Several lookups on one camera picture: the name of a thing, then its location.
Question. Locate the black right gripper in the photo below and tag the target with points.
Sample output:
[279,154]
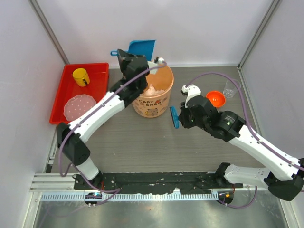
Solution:
[182,117]

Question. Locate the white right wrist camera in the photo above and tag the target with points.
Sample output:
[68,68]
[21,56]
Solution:
[190,91]

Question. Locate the blue hand brush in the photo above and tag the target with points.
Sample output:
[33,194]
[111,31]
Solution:
[174,116]

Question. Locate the red plastic bin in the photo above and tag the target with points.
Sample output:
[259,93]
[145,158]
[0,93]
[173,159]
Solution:
[67,88]

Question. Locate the clear plastic cup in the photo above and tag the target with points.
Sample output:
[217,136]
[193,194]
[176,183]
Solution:
[230,89]

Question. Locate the white paper scrap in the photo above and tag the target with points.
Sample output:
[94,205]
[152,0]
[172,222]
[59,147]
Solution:
[151,91]

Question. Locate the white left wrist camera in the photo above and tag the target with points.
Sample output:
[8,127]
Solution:
[155,64]

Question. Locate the blue plastic dustpan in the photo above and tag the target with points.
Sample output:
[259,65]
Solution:
[141,48]

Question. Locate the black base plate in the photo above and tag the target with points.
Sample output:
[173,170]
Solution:
[159,183]

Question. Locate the clear plastic item in bin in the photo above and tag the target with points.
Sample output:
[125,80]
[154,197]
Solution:
[78,106]

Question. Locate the aluminium rail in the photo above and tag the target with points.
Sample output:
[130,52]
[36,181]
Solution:
[260,178]

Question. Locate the white cable duct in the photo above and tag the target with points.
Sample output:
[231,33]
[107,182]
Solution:
[91,196]

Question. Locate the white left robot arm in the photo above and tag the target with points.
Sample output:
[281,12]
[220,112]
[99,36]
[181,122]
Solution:
[71,138]

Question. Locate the orange capybara bucket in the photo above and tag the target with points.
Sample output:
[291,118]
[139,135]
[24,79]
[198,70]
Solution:
[154,106]

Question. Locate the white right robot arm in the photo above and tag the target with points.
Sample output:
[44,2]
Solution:
[280,178]

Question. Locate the orange bowl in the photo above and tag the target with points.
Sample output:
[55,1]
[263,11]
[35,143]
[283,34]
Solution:
[217,98]

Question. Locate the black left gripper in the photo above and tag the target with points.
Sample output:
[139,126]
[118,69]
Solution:
[123,58]

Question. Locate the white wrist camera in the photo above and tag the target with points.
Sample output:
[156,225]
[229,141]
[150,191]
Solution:
[190,91]
[155,64]

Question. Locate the yellow cup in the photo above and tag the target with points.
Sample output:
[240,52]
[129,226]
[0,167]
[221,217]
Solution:
[81,77]

